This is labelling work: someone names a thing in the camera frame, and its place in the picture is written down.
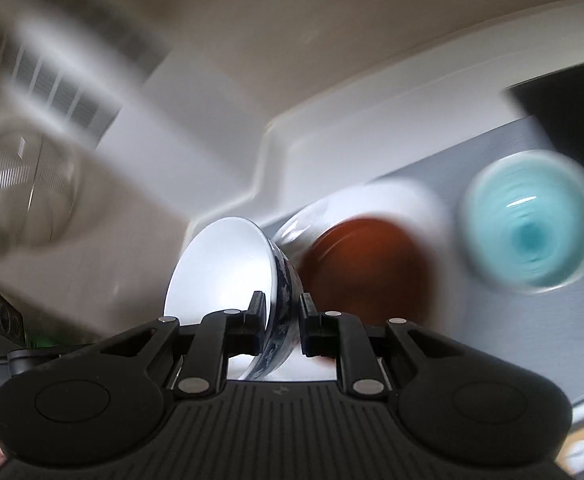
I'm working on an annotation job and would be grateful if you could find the white bowl with brown inside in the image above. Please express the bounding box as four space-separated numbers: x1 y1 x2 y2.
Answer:
292 182 454 328

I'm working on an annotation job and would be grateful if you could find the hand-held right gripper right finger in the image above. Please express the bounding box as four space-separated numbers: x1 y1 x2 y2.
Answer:
298 294 455 402

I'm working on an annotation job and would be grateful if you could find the teal bowl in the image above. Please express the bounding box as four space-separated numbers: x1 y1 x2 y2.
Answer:
459 149 584 295

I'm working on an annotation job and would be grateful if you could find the round glass container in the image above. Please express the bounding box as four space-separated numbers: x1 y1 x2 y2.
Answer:
0 127 85 248

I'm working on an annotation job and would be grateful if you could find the white slatted vent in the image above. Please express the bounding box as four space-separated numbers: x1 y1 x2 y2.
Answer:
0 7 125 133

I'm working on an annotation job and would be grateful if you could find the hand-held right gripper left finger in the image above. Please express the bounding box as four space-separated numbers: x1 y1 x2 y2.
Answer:
97 290 267 400

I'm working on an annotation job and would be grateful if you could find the blue and white porcelain bowl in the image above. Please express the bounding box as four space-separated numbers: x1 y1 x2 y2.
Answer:
164 216 304 382

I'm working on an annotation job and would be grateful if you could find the grey mat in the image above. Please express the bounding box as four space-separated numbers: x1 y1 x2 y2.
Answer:
259 114 584 413

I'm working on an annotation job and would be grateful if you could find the dark box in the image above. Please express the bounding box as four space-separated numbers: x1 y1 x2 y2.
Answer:
506 57 584 161

